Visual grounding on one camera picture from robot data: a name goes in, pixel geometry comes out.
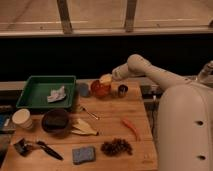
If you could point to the blue object at left edge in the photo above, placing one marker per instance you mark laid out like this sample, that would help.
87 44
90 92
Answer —
4 120

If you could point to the small blue cup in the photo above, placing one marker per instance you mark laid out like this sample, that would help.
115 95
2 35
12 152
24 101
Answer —
83 89

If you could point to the bunch of dark grapes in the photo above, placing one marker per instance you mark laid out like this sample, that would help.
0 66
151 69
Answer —
116 147

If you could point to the green plastic tray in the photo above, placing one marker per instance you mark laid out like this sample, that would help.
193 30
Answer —
38 88

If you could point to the small metal cup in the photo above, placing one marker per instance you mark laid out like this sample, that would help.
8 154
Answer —
122 90

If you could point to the black binder clip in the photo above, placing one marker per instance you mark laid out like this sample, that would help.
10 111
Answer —
22 147

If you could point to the yellow red apple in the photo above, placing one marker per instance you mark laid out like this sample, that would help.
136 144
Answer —
106 80

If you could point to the metal fork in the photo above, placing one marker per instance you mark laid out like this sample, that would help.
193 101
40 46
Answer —
82 108

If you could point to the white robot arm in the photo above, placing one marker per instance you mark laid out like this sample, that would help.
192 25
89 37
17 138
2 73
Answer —
185 114

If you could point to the black handled brush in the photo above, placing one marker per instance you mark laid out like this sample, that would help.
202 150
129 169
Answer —
49 150

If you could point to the crumpled white cloth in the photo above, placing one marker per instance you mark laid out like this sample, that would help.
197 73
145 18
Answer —
56 95

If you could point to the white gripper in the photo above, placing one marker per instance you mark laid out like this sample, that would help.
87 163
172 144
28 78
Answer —
119 73

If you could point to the banana peel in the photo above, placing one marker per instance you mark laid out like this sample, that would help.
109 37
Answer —
81 127

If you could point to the red bowl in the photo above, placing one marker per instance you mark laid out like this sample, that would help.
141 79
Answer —
99 90

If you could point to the dark brown bowl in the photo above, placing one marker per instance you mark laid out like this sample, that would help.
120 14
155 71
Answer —
55 121

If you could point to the blue sponge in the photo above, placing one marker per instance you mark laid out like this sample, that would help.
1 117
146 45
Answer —
83 154

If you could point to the white paper cup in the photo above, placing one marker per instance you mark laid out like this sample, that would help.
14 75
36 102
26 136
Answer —
22 118

